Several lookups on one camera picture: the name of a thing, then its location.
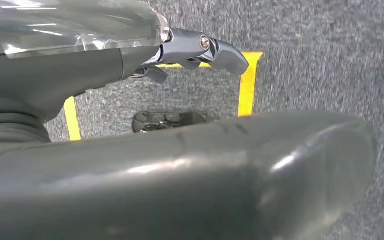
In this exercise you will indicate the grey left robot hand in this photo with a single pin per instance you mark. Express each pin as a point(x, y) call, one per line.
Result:
point(178, 182)

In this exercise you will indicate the yellow floor tape square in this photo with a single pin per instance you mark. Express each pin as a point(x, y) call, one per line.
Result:
point(246, 92)

